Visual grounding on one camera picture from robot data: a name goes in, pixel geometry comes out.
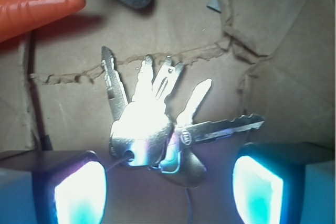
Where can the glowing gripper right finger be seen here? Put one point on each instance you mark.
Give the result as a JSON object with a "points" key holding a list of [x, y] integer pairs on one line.
{"points": [[285, 183]]}

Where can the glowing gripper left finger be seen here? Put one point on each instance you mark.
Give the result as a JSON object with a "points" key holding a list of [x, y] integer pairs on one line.
{"points": [[52, 187]]}

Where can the silver key bunch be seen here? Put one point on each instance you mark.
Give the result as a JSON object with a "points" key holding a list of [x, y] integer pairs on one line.
{"points": [[143, 135]]}

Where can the brown paper bag basket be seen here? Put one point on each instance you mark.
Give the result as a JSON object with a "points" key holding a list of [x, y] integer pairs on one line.
{"points": [[271, 57]]}

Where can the orange plastic carrot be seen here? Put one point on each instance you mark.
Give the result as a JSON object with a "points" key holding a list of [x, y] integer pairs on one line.
{"points": [[21, 16]]}

